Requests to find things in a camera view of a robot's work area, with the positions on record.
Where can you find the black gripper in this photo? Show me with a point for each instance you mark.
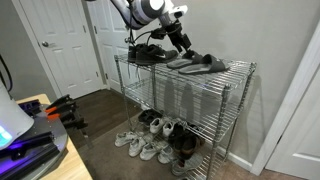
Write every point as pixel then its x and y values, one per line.
pixel 178 35

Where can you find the grey slide slipper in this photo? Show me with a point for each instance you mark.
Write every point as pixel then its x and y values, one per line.
pixel 181 62
pixel 203 67

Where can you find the black sneaker white swoosh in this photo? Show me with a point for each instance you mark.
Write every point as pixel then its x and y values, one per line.
pixel 153 56

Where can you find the plain black sneaker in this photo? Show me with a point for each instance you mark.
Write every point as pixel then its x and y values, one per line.
pixel 131 53

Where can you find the dark round door knob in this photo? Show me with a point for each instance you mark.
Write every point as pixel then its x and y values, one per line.
pixel 127 40

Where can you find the black sandal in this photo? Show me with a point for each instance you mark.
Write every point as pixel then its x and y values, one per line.
pixel 144 116
pixel 156 117

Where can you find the dark brown shoe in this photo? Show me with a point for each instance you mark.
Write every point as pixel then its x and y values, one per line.
pixel 186 146
pixel 195 133

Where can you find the grey sneaker orange accent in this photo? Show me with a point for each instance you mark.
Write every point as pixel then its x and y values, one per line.
pixel 186 165

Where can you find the silver round door knob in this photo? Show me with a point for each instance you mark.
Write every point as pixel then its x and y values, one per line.
pixel 45 44

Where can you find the grey robot mounting plate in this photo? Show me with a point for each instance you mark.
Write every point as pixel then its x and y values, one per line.
pixel 57 133

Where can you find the dark blue bracket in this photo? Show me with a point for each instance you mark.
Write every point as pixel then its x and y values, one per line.
pixel 29 107

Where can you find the black aluminium rail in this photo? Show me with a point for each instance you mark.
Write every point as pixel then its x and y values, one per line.
pixel 30 140
pixel 33 163

